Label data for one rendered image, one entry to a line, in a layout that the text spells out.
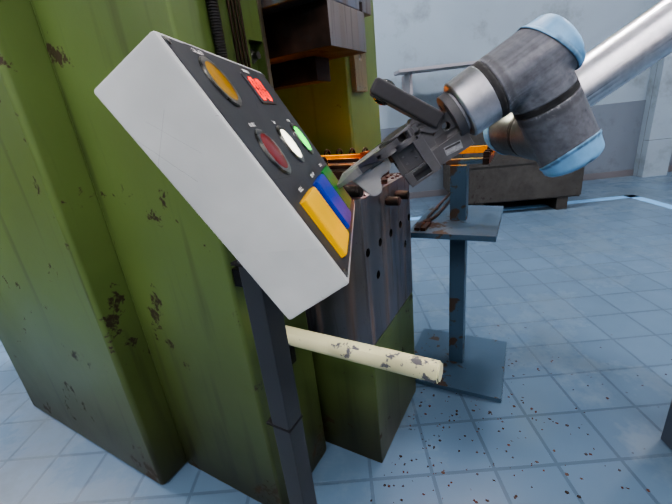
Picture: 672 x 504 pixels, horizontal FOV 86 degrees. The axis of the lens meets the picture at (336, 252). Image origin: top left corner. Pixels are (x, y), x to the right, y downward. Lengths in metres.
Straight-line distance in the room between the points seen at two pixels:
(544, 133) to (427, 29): 4.29
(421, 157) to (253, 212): 0.31
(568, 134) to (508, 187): 3.40
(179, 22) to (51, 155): 0.49
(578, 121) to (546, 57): 0.10
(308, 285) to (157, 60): 0.24
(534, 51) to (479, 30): 4.43
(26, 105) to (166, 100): 0.78
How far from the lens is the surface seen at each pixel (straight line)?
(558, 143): 0.64
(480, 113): 0.58
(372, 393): 1.22
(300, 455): 0.79
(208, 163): 0.36
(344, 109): 1.34
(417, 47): 4.82
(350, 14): 1.08
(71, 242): 1.15
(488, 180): 3.94
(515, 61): 0.60
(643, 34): 0.87
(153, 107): 0.38
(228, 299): 0.89
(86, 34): 1.02
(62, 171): 1.14
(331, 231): 0.39
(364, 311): 1.05
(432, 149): 0.60
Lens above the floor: 1.12
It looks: 21 degrees down
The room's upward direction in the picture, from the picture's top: 6 degrees counter-clockwise
